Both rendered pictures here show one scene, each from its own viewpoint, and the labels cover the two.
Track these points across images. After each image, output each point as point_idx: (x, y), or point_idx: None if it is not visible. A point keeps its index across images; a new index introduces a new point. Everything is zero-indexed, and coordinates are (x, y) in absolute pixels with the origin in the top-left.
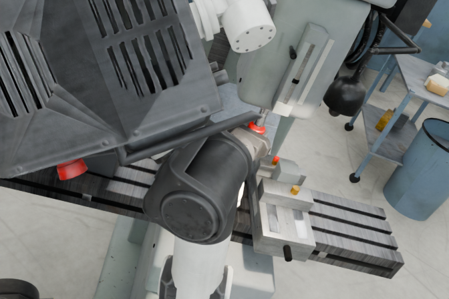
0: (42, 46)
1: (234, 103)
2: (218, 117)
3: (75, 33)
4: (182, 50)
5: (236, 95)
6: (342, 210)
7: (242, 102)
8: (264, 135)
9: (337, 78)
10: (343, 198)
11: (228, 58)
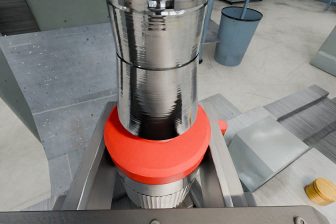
0: None
1: (91, 57)
2: (82, 86)
3: None
4: None
5: (86, 44)
6: (299, 118)
7: (102, 48)
8: (220, 148)
9: None
10: (281, 99)
11: None
